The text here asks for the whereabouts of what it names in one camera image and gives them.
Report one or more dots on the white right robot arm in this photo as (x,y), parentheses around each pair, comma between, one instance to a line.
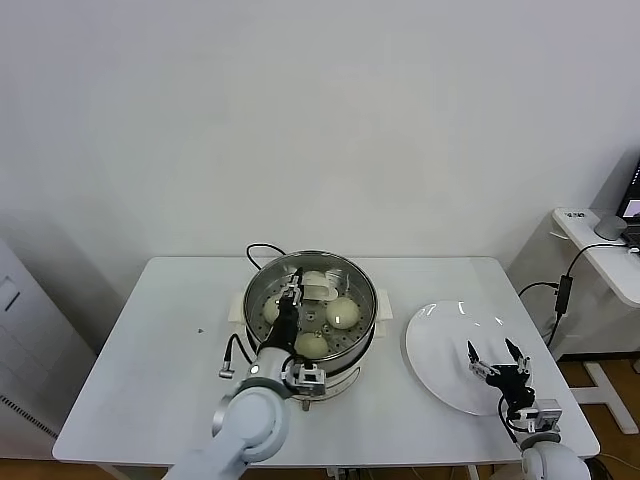
(550,460)

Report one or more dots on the black power adapter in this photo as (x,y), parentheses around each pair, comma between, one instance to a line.
(562,294)

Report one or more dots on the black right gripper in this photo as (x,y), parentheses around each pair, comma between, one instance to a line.
(512,381)

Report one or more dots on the white round plate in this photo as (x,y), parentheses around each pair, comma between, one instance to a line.
(440,350)

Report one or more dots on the stainless steel steamer basket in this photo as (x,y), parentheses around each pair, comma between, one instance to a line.
(357,350)

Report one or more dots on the white plug on desk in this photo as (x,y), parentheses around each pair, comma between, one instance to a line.
(632,250)

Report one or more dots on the grey round desk gadget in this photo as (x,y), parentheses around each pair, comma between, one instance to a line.
(610,227)

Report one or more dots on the white cabinet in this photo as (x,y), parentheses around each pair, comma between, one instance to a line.
(30,340)

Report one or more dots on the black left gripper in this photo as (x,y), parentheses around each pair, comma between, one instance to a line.
(285,325)

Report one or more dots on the white electric cooker pot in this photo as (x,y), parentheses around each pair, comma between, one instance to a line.
(345,382)

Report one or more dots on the white steamed baozi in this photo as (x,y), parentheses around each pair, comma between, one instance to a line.
(270,312)
(343,313)
(312,346)
(312,275)

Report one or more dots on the white side desk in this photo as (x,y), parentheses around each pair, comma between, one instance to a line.
(605,265)

